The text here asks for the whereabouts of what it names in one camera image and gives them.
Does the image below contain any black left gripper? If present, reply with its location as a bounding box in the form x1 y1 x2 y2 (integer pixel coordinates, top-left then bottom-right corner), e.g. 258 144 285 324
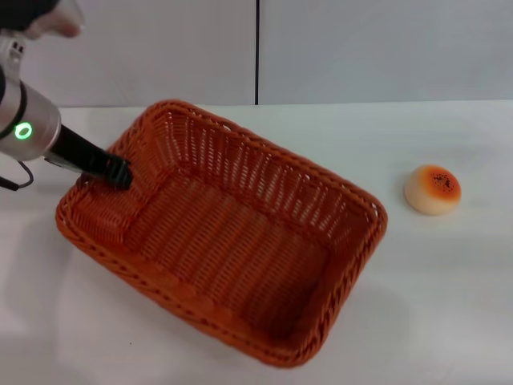
42 124 134 190

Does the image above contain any orange woven plastic basket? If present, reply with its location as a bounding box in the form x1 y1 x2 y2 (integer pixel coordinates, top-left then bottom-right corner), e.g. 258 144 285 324
55 99 389 369

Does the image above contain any black sleeved forearm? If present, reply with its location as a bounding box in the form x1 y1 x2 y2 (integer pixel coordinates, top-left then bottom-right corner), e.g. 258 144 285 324
0 0 62 33

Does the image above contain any blurred bare human hand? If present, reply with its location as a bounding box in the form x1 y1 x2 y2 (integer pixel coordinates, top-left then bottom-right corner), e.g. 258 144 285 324
26 0 86 40

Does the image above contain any round toy bread bun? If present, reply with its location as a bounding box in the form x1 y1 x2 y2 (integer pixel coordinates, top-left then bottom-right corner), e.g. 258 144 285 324
403 164 463 217

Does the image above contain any thin black cable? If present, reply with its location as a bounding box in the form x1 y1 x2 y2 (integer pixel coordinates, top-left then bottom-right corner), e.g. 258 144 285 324
0 159 34 193

